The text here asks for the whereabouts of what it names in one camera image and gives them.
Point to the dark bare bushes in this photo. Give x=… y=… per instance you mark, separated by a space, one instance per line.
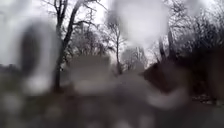
x=196 y=56

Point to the thin bare tree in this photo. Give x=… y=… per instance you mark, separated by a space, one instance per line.
x=117 y=50

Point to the large bare tree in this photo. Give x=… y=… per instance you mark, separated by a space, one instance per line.
x=63 y=43

